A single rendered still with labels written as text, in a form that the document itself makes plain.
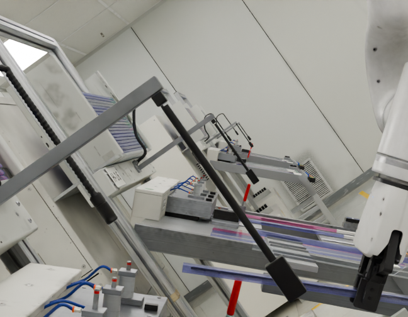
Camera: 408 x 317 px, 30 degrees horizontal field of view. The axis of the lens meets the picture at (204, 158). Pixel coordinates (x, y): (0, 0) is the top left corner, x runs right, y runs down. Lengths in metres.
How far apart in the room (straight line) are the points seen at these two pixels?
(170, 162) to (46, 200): 3.55
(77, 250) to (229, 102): 6.67
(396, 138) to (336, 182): 7.59
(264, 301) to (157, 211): 3.54
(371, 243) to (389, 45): 0.27
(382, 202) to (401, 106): 0.13
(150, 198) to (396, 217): 1.19
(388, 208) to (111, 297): 0.37
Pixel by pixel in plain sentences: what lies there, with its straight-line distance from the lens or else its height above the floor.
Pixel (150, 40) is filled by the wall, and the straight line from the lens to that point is 8.64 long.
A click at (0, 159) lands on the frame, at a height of 1.43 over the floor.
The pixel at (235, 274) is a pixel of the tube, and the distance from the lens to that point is 1.02.
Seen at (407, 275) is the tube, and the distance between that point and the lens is 1.31.
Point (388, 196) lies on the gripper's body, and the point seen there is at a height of 1.08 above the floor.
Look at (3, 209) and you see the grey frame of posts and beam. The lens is 1.13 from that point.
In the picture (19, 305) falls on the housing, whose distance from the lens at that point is 0.93.
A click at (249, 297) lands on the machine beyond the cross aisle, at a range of 5.56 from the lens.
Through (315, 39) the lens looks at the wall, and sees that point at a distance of 8.59.
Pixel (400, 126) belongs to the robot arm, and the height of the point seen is 1.14.
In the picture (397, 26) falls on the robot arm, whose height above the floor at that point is 1.25.
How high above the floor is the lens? 1.25
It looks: level
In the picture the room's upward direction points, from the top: 35 degrees counter-clockwise
